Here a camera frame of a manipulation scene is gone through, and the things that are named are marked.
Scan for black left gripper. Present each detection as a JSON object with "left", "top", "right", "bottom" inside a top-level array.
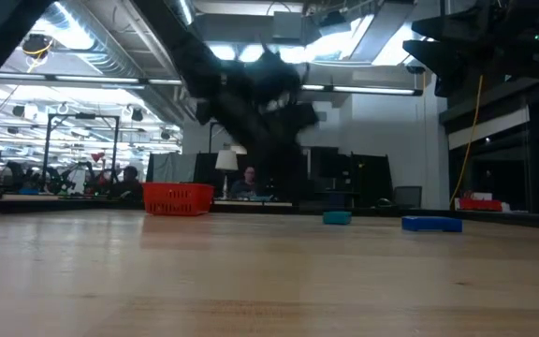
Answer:
[{"left": 193, "top": 42, "right": 320, "bottom": 203}]

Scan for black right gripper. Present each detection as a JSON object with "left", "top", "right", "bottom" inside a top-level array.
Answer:
[{"left": 401, "top": 15, "right": 493, "bottom": 98}]

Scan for small teal adapter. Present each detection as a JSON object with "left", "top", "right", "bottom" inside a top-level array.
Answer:
[{"left": 322, "top": 211, "right": 353, "bottom": 227}]

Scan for blue rectangular block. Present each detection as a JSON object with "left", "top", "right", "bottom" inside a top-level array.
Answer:
[{"left": 401, "top": 215, "right": 464, "bottom": 234}]

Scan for person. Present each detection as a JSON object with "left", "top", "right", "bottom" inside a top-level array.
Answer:
[
  {"left": 228, "top": 165, "right": 262, "bottom": 199},
  {"left": 109, "top": 165, "right": 145, "bottom": 201}
]

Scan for white shade lamp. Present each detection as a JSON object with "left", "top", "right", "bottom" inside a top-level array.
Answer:
[{"left": 213, "top": 148, "right": 240, "bottom": 200}]

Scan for black partition panels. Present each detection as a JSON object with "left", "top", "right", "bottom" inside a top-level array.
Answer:
[{"left": 193, "top": 152, "right": 310, "bottom": 203}]

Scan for long ceiling light bar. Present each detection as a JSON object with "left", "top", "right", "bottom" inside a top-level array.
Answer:
[{"left": 0, "top": 72, "right": 424, "bottom": 97}]

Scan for red plastic basket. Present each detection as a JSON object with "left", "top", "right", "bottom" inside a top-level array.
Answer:
[{"left": 141, "top": 182, "right": 215, "bottom": 217}]

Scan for grey partition panel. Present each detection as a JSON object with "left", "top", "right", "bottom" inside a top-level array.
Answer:
[{"left": 145, "top": 152, "right": 197, "bottom": 184}]

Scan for red box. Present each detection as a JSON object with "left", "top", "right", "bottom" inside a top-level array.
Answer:
[{"left": 458, "top": 198, "right": 503, "bottom": 212}]

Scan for black background robot arms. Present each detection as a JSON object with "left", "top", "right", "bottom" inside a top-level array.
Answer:
[{"left": 2, "top": 159, "right": 111, "bottom": 197}]

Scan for black metal frame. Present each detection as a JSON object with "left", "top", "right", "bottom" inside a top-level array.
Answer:
[
  {"left": 42, "top": 111, "right": 121, "bottom": 188},
  {"left": 208, "top": 121, "right": 226, "bottom": 154}
]

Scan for yellow hanging cable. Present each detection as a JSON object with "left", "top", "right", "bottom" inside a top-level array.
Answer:
[{"left": 448, "top": 74, "right": 485, "bottom": 210}]

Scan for round ceiling camera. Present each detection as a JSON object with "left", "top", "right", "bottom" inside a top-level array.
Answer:
[{"left": 21, "top": 33, "right": 55, "bottom": 60}]

